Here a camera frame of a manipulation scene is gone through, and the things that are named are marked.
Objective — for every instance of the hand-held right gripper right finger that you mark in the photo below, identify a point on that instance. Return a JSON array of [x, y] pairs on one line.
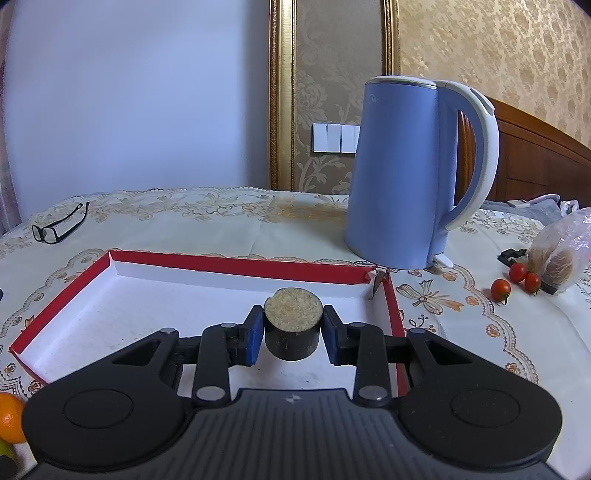
[[330, 334]]

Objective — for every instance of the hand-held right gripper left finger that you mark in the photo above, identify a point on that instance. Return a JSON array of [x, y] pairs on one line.
[[251, 334]]

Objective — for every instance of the eggplant piece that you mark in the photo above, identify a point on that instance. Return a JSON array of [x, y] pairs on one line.
[[292, 323]]

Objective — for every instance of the red cardboard box lid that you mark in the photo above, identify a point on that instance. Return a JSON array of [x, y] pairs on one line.
[[161, 295]]

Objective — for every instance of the orange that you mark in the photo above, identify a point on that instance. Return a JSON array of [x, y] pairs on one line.
[[10, 417]]

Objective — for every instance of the floral lace tablecloth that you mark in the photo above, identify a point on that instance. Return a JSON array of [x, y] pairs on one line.
[[231, 221]]

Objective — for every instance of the blue electric kettle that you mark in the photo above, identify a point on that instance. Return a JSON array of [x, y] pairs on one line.
[[397, 175]]

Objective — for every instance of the red cherry tomato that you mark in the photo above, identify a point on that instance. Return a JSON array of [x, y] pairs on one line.
[[518, 272], [533, 281], [500, 290]]

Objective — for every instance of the black plastic object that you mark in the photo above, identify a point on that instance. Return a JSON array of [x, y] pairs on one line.
[[510, 256]]

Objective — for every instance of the black eyeglasses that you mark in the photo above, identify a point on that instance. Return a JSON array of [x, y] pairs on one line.
[[57, 230]]

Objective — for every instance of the brown fuzzy fruit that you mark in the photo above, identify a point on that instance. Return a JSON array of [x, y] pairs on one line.
[[538, 261], [559, 267]]

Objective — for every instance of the small white charger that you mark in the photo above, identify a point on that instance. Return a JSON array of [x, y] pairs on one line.
[[517, 203]]

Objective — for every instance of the grey cloth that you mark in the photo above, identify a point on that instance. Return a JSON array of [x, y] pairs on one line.
[[535, 214]]

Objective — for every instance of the clear plastic bag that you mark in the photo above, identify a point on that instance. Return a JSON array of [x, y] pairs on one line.
[[575, 235]]

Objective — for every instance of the wooden headboard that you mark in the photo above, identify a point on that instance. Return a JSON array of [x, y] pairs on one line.
[[531, 157]]

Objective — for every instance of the yellow-green fruit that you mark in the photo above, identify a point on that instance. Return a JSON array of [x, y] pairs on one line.
[[4, 450]]

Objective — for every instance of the patterned curtain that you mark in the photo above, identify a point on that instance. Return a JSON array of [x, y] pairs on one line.
[[5, 138]]

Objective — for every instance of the white light switch panel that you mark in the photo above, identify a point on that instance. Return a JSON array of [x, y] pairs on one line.
[[334, 137]]

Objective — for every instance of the gold wall moulding frame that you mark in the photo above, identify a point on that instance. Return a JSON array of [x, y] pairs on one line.
[[281, 92]]

